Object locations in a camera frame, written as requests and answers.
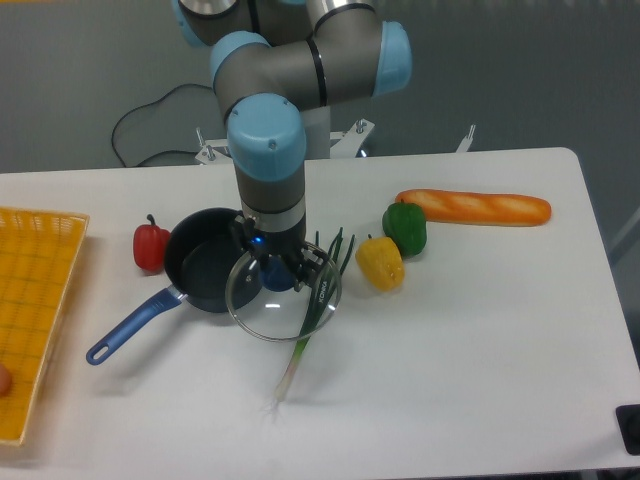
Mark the black object at table corner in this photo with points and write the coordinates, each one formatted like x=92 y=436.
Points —
x=628 y=418

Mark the glass lid blue knob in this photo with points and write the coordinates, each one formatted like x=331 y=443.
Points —
x=261 y=299

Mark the green onion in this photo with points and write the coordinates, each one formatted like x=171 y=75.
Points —
x=323 y=301

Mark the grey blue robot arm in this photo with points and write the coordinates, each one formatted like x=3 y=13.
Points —
x=270 y=62

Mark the dark saucepan blue handle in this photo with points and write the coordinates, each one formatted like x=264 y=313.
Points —
x=199 y=256

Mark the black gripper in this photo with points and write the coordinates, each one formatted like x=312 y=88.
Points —
x=281 y=235

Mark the red bell pepper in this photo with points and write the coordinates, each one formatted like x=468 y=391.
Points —
x=149 y=246

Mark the green bell pepper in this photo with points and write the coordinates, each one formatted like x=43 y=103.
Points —
x=405 y=225

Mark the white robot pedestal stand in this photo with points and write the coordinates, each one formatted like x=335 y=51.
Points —
x=324 y=143

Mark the yellow woven basket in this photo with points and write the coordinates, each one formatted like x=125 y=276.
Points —
x=39 y=250

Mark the orange baguette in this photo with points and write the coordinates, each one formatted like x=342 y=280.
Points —
x=486 y=209

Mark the yellow bell pepper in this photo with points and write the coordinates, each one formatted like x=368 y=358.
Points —
x=380 y=262

